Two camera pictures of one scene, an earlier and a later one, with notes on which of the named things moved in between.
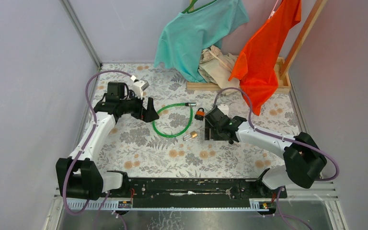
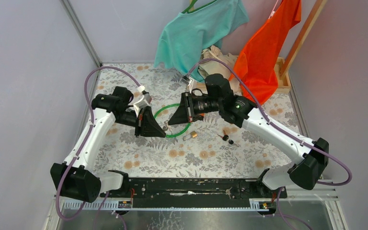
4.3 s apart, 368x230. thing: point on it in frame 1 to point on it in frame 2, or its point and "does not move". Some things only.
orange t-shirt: (256, 67) does not move
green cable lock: (189, 104) does not move
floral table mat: (198, 133) does not move
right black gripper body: (217, 135) to (201, 105)
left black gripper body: (133, 106) to (129, 118)
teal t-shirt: (190, 33) does not move
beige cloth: (215, 67) does not move
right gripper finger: (208, 125) to (183, 114)
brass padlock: (192, 134) does not move
